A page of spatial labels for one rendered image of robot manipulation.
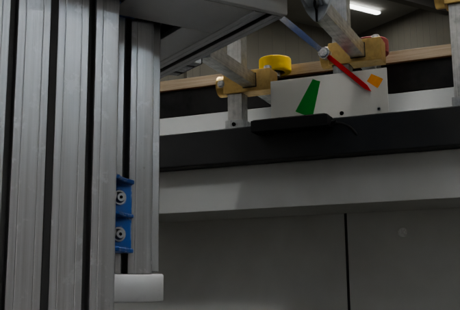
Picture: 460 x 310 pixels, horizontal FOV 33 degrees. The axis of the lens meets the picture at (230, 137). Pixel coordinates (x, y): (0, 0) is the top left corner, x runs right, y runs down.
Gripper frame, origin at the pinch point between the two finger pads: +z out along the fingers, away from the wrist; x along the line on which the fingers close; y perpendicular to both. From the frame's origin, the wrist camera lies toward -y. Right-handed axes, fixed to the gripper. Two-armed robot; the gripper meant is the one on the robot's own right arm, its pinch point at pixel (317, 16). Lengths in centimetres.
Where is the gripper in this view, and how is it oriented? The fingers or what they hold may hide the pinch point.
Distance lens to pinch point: 141.5
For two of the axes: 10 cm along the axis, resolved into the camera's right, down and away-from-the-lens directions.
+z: 0.1, 9.8, -2.0
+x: 9.2, -0.9, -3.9
